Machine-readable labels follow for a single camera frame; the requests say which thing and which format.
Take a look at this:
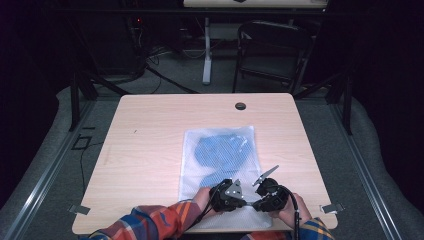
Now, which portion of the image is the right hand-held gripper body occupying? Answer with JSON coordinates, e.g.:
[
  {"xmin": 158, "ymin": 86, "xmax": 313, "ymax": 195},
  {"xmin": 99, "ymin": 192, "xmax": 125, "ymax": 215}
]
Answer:
[{"xmin": 252, "ymin": 164, "xmax": 290, "ymax": 213}]

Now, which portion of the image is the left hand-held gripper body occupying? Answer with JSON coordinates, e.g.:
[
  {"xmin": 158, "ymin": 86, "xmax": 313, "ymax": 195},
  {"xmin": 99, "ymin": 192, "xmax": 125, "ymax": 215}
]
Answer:
[{"xmin": 209, "ymin": 178, "xmax": 248, "ymax": 213}]

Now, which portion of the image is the white mesh laundry bag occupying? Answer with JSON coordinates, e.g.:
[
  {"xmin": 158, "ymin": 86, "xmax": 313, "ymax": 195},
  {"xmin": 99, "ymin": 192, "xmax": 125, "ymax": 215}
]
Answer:
[{"xmin": 178, "ymin": 125, "xmax": 273, "ymax": 231}]

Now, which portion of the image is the person's left hand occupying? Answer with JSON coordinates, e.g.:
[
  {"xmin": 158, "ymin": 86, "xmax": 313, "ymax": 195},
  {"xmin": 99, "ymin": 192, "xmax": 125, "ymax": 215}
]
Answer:
[{"xmin": 192, "ymin": 186, "xmax": 215, "ymax": 220}]

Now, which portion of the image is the person's right hand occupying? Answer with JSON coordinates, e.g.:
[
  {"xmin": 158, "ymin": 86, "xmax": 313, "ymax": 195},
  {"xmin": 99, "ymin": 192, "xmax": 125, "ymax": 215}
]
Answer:
[{"xmin": 268, "ymin": 192, "xmax": 313, "ymax": 230}]

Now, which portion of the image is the blue cloth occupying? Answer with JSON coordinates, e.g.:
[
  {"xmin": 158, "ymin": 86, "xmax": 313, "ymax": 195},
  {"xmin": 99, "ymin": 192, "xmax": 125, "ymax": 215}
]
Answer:
[{"xmin": 193, "ymin": 133, "xmax": 250, "ymax": 188}]

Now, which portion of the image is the black metal stand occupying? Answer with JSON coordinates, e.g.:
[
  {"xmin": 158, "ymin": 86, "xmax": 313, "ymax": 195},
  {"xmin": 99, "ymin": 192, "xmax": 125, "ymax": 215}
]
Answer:
[
  {"xmin": 67, "ymin": 69, "xmax": 132, "ymax": 133},
  {"xmin": 292, "ymin": 71, "xmax": 355, "ymax": 136}
]

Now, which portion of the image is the white desk leg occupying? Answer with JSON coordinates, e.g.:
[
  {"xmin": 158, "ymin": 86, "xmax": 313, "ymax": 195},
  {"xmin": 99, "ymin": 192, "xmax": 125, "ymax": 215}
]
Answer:
[{"xmin": 201, "ymin": 16, "xmax": 214, "ymax": 86}]

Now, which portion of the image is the black folding chair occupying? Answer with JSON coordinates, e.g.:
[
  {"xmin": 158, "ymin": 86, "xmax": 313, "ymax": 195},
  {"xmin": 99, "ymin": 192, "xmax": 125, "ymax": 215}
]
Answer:
[{"xmin": 232, "ymin": 19, "xmax": 315, "ymax": 96}]

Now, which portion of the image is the black computer cabinet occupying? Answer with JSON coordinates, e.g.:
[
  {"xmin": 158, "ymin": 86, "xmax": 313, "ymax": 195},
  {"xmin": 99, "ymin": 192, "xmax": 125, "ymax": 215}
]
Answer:
[{"xmin": 75, "ymin": 13, "xmax": 147, "ymax": 76}]

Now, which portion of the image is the light wooden desk top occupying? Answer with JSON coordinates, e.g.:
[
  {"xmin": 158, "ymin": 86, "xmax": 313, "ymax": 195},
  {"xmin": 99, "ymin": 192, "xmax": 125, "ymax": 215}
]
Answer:
[{"xmin": 183, "ymin": 0, "xmax": 330, "ymax": 9}]

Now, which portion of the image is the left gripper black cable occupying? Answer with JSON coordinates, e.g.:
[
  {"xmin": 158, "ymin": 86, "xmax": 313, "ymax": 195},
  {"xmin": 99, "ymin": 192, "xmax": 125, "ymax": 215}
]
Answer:
[{"xmin": 181, "ymin": 181, "xmax": 228, "ymax": 234}]

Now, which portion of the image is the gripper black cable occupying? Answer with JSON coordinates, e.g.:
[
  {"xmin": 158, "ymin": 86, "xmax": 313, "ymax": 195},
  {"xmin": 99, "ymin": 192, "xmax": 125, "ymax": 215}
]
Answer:
[
  {"xmin": 181, "ymin": 181, "xmax": 228, "ymax": 234},
  {"xmin": 279, "ymin": 184, "xmax": 301, "ymax": 240}
]

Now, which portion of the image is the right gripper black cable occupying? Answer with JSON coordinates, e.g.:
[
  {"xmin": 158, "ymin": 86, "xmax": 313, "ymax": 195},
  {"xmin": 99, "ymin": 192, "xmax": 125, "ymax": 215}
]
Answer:
[{"xmin": 279, "ymin": 184, "xmax": 301, "ymax": 240}]

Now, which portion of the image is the metal table bracket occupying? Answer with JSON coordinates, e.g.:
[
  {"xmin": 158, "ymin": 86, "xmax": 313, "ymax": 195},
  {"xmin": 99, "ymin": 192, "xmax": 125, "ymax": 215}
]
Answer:
[
  {"xmin": 67, "ymin": 203, "xmax": 92, "ymax": 216},
  {"xmin": 319, "ymin": 201, "xmax": 346, "ymax": 215}
]

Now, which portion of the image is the aluminium floor rail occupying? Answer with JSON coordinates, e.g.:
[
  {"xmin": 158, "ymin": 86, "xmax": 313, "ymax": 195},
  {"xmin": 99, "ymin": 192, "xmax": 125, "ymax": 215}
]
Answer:
[
  {"xmin": 328, "ymin": 99, "xmax": 404, "ymax": 240},
  {"xmin": 5, "ymin": 99, "xmax": 98, "ymax": 240}
]

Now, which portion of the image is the thick black floor cable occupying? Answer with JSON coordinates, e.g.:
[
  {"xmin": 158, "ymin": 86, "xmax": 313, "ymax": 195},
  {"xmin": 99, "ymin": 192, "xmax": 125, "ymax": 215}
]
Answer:
[{"xmin": 144, "ymin": 64, "xmax": 201, "ymax": 95}]

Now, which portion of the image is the thin black floor cable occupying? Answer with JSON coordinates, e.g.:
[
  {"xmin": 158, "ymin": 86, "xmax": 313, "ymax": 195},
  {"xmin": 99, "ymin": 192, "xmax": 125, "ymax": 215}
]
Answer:
[{"xmin": 78, "ymin": 141, "xmax": 105, "ymax": 198}]

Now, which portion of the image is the bundle of floor cables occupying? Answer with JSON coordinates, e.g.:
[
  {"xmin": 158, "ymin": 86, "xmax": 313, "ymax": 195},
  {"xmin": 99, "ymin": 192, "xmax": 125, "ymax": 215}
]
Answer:
[{"xmin": 145, "ymin": 45, "xmax": 175, "ymax": 68}]

